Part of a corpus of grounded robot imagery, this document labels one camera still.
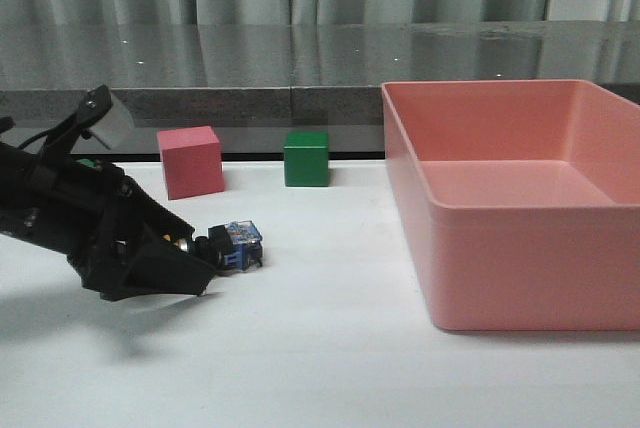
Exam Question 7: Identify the grey stone counter ledge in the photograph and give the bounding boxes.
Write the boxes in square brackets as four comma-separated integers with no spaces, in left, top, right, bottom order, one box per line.
[1,21,639,160]

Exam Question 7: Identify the pink plastic bin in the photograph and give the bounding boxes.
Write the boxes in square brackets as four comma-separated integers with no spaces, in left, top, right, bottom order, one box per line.
[382,80,639,331]

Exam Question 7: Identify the yellow push button switch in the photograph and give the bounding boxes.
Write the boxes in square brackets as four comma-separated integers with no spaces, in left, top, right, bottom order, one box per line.
[163,220,264,274]

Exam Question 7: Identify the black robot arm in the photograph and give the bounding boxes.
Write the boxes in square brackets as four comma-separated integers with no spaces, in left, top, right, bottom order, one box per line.
[1,121,222,301]

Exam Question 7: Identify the green wooden cube far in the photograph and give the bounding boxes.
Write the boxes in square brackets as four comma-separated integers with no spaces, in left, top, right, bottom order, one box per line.
[284,131,330,187]

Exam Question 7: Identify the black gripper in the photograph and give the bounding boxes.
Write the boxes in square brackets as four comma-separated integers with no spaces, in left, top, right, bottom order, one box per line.
[1,157,214,301]

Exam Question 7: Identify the pink wooden cube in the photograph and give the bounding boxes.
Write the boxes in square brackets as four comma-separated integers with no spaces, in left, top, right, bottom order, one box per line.
[156,126,225,200]

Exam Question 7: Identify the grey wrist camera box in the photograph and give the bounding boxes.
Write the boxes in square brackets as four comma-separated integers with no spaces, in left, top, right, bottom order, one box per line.
[76,85,135,149]

